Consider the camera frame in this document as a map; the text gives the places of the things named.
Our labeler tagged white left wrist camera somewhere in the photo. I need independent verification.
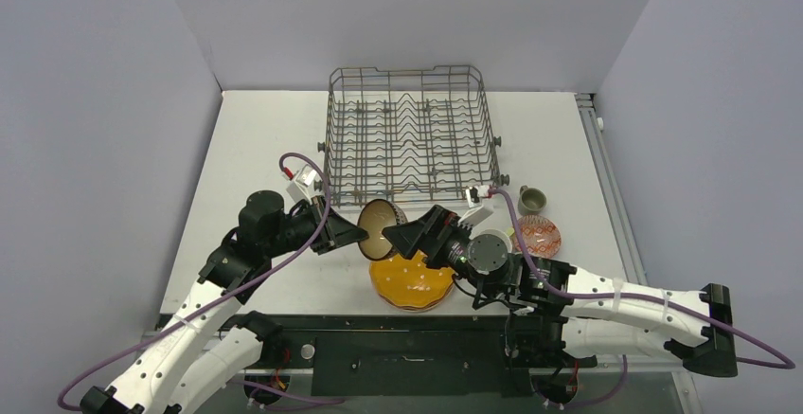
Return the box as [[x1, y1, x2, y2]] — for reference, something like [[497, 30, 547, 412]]
[[286, 165, 318, 203]]

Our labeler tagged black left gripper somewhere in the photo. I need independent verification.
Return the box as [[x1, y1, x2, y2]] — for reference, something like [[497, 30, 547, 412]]
[[264, 195, 368, 259]]

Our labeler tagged aluminium side rail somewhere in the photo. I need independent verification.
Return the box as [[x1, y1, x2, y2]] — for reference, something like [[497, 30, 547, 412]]
[[575, 93, 648, 284]]

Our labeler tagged orange patterned small bowl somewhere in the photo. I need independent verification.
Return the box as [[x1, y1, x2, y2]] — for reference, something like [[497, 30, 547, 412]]
[[517, 215, 562, 259]]

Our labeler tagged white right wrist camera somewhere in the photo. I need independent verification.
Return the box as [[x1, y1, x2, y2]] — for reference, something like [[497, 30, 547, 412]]
[[458, 185, 493, 229]]

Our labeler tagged small grey-green mug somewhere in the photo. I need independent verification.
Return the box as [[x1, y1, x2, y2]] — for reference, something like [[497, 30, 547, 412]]
[[518, 185, 547, 216]]

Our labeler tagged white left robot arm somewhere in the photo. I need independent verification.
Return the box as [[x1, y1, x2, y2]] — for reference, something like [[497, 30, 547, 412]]
[[79, 190, 368, 413]]

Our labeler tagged yellow polka dot plate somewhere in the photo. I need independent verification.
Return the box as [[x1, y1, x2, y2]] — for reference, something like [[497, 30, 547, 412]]
[[368, 253, 455, 305]]

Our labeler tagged grey wire dish rack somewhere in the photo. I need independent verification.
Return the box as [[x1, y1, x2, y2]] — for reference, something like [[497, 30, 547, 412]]
[[317, 64, 509, 207]]

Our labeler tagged dark patterned cream bowl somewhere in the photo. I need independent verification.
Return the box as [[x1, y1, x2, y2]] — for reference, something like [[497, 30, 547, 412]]
[[357, 199, 407, 261]]

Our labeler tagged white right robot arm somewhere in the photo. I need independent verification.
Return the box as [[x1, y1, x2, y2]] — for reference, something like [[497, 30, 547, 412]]
[[382, 206, 738, 378]]

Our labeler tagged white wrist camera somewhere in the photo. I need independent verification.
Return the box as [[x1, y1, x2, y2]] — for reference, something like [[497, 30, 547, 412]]
[[458, 185, 493, 229], [286, 165, 318, 203]]

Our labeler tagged black table frame rail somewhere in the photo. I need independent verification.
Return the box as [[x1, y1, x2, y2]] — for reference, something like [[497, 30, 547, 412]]
[[153, 314, 603, 400]]

